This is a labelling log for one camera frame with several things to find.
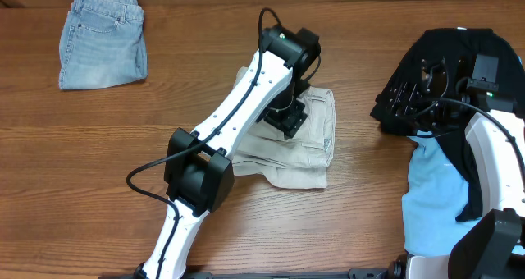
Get beige shorts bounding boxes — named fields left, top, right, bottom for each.
left=232, top=87, right=336, bottom=190

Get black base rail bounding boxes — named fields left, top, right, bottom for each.
left=98, top=254, right=409, bottom=279

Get folded light blue jeans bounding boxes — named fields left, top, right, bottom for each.
left=58, top=0, right=148, bottom=90

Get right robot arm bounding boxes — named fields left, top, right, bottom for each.
left=385, top=53, right=524, bottom=278

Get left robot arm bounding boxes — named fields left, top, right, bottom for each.
left=133, top=25, right=321, bottom=278

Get light blue garment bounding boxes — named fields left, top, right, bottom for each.
left=400, top=56, right=525, bottom=258

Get black garment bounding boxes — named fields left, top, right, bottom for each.
left=371, top=28, right=524, bottom=222

